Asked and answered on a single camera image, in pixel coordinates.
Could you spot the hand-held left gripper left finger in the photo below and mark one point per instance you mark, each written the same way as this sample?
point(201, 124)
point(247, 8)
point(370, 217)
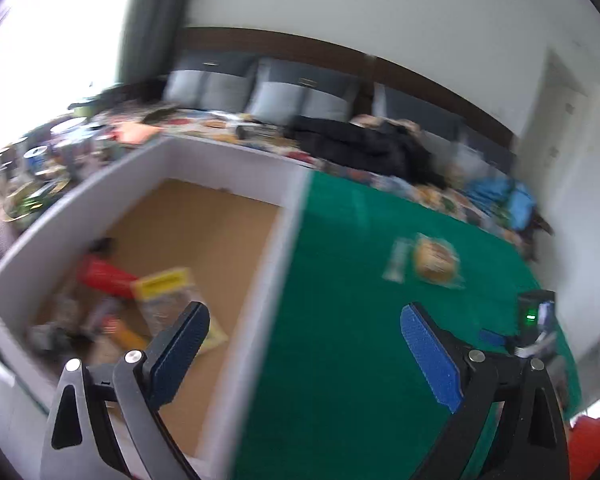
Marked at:
point(180, 355)

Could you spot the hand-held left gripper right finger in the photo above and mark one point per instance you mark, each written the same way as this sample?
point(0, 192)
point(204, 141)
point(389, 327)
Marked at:
point(430, 360)

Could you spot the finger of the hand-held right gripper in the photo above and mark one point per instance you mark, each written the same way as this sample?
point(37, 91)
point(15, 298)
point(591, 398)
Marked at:
point(495, 339)

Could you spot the clear snack packet yellow header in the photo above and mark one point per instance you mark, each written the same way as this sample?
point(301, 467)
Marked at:
point(165, 290)

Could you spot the red snack packet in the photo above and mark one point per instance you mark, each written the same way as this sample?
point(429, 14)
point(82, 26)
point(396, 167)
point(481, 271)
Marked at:
point(100, 275)

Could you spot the white cardboard box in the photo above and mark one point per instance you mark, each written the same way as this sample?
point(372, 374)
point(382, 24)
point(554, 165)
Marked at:
point(260, 270)

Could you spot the grey triangular snack packet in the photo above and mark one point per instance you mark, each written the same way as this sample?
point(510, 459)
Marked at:
point(55, 335)

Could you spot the person's right forearm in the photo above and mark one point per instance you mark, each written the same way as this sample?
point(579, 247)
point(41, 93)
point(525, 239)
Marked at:
point(597, 450)

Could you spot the clear bread packet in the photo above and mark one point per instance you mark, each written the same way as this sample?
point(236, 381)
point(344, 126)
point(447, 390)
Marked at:
point(432, 260)

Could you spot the green tablecloth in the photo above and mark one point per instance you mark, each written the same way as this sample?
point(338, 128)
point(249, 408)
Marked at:
point(350, 285)

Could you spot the blue cloth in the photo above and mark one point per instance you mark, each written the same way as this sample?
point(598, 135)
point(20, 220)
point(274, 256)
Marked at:
point(515, 200)

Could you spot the white door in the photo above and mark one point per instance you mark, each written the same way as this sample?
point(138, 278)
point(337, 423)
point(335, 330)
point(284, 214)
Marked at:
point(560, 135)

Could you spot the black puffer jacket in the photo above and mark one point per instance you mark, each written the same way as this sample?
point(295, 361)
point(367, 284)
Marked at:
point(370, 145)

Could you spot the orange cloth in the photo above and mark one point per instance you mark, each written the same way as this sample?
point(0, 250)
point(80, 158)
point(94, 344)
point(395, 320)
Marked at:
point(135, 132)

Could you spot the cluttered side table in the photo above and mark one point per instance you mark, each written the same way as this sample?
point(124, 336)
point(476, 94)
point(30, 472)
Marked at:
point(40, 160)

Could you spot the grey two-tone pillow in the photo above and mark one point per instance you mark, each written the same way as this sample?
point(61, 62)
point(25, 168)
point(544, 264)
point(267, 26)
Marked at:
point(305, 97)
point(420, 107)
point(205, 87)

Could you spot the grey sofa cushions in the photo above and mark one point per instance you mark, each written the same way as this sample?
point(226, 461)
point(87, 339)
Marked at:
point(280, 42)

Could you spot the grey curtain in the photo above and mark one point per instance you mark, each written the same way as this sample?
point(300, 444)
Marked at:
point(150, 20)

